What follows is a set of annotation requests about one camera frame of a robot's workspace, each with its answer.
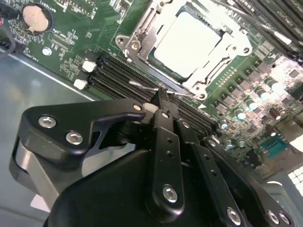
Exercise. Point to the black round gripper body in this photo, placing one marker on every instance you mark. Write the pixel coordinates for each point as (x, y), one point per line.
(106, 194)

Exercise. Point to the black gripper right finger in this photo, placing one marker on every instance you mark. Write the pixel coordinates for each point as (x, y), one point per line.
(217, 182)

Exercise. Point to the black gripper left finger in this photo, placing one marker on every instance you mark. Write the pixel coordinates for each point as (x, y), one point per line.
(59, 130)

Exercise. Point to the silver-topped CPU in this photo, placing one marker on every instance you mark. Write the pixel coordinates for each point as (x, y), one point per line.
(187, 42)

